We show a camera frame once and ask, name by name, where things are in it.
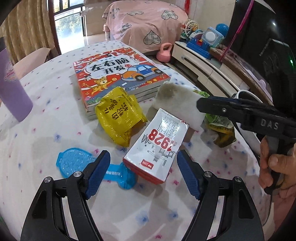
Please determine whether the green snack wrapper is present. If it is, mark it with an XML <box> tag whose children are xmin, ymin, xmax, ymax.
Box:
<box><xmin>193</xmin><ymin>89</ymin><xmax>237</xmax><ymax>148</ymax></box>

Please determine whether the white sponge block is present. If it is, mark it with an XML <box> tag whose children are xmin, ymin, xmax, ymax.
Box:
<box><xmin>154</xmin><ymin>83</ymin><xmax>206</xmax><ymax>130</ymax></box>

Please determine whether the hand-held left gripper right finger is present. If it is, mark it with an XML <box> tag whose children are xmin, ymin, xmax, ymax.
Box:
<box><xmin>176</xmin><ymin>149</ymin><xmax>264</xmax><ymax>241</ymax></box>

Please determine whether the ferris wheel toy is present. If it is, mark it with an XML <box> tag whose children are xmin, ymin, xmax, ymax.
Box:
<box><xmin>180</xmin><ymin>19</ymin><xmax>197</xmax><ymax>39</ymax></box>

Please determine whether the yellow printed snack bag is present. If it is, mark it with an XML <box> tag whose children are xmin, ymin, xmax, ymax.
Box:
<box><xmin>95</xmin><ymin>86</ymin><xmax>148</xmax><ymax>147</ymax></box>

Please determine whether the black television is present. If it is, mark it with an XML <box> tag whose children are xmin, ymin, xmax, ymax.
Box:
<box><xmin>228</xmin><ymin>0</ymin><xmax>296</xmax><ymax>70</ymax></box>

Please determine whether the balcony glass door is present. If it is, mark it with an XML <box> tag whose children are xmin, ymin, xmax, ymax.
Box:
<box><xmin>53</xmin><ymin>0</ymin><xmax>87</xmax><ymax>40</ymax></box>

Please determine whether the person's right hand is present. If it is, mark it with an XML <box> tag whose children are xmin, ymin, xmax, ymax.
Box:
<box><xmin>258</xmin><ymin>139</ymin><xmax>296</xmax><ymax>197</ymax></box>

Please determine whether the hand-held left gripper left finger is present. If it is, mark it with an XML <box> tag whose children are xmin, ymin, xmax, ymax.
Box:
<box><xmin>20</xmin><ymin>150</ymin><xmax>111</xmax><ymax>241</ymax></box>

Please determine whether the red children's book stack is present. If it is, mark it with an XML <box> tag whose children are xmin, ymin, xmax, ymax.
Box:
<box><xmin>73</xmin><ymin>47</ymin><xmax>171</xmax><ymax>120</ymax></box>

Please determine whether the pink heart-print blanket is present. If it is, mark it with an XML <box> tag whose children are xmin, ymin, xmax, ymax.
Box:
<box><xmin>102</xmin><ymin>0</ymin><xmax>189</xmax><ymax>54</ymax></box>

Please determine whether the pink kettlebell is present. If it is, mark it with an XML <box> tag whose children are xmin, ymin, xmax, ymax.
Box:
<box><xmin>157</xmin><ymin>43</ymin><xmax>173</xmax><ymax>62</ymax></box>

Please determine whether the white TV cabinet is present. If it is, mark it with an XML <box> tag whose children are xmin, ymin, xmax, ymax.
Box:
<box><xmin>171</xmin><ymin>40</ymin><xmax>273</xmax><ymax>105</ymax></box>

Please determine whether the purple thermos bottle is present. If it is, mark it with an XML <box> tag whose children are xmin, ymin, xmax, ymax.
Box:
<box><xmin>0</xmin><ymin>47</ymin><xmax>33</xmax><ymax>122</ymax></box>

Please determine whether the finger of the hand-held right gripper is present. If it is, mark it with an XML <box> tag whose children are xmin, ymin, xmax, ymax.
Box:
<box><xmin>203</xmin><ymin>96</ymin><xmax>266</xmax><ymax>107</ymax></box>
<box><xmin>196</xmin><ymin>97</ymin><xmax>246</xmax><ymax>126</ymax></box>

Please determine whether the fabric-covered sofa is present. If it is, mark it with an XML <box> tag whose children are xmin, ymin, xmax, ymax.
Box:
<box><xmin>11</xmin><ymin>46</ymin><xmax>52</xmax><ymax>79</ymax></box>

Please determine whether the beige patterned curtain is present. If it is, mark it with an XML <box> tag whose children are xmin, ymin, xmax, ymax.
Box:
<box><xmin>0</xmin><ymin>0</ymin><xmax>57</xmax><ymax>65</ymax></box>

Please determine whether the blue plastic spoon-shaped toy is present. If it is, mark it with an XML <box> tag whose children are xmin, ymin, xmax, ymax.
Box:
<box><xmin>56</xmin><ymin>148</ymin><xmax>138</xmax><ymax>190</ymax></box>

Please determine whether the pink cord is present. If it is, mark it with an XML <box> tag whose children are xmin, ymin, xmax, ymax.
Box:
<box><xmin>222</xmin><ymin>0</ymin><xmax>253</xmax><ymax>61</ymax></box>

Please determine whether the white red milk carton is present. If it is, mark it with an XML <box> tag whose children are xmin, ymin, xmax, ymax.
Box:
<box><xmin>122</xmin><ymin>108</ymin><xmax>190</xmax><ymax>185</ymax></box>

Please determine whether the blue spiky ball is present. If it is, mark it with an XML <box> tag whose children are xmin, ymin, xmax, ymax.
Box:
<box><xmin>215</xmin><ymin>23</ymin><xmax>230</xmax><ymax>35</ymax></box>

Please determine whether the pink-capped bottle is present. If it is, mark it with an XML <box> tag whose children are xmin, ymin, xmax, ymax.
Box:
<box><xmin>103</xmin><ymin>23</ymin><xmax>111</xmax><ymax>41</ymax></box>

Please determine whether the blue toy machine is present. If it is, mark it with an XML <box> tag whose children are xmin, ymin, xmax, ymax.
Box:
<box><xmin>186</xmin><ymin>27</ymin><xmax>226</xmax><ymax>59</ymax></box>

